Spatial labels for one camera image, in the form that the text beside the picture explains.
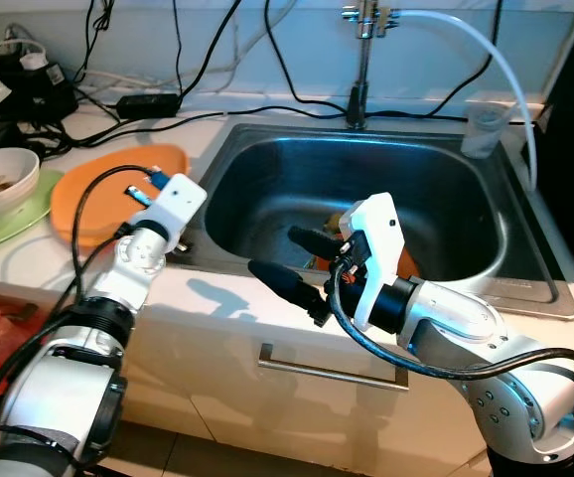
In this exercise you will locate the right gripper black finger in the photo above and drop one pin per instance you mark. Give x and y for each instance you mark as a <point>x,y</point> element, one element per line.
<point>282,281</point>
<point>312,238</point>

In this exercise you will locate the orange bowl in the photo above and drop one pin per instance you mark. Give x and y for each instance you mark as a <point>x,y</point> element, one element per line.
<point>406,263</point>

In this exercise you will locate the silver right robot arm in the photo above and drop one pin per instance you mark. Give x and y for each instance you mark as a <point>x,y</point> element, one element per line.
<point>525,407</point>

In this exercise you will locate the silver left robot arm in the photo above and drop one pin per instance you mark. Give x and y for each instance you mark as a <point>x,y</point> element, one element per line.
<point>59,388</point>

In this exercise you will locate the stainless steel sink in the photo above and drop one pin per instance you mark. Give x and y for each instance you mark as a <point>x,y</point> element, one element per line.
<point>267,189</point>

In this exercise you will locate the orange plate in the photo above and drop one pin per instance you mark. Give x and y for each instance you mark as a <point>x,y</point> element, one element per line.
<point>108,204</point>

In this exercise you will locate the black power adapter brick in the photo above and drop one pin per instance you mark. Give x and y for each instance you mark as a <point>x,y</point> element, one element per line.
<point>148,105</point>

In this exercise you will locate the metal faucet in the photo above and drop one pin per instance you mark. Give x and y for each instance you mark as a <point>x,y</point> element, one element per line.
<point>371,15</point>

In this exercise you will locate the green plate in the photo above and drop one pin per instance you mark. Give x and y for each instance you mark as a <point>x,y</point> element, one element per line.
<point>19,234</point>

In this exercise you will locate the white bowl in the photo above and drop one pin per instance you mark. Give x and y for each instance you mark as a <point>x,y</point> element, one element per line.
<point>24,169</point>

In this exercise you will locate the black device with white labels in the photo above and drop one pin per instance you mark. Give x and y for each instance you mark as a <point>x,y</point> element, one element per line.
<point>29,94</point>

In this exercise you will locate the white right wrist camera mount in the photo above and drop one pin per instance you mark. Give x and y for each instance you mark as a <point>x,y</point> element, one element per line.
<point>376,224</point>

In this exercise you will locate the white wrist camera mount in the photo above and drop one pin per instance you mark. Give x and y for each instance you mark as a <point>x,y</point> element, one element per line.
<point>376,224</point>
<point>180,204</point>

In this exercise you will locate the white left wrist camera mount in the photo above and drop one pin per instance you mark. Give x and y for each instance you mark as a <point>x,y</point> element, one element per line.
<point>180,204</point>

